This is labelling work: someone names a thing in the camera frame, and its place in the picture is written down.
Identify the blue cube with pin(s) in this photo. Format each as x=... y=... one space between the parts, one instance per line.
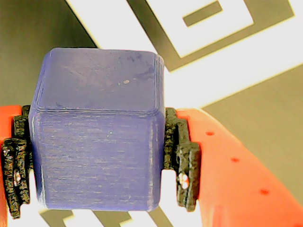
x=94 y=142

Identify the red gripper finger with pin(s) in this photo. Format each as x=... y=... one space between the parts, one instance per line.
x=236 y=189
x=14 y=165

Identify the black white marker checkerboard mat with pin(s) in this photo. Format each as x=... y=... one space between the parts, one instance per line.
x=213 y=78

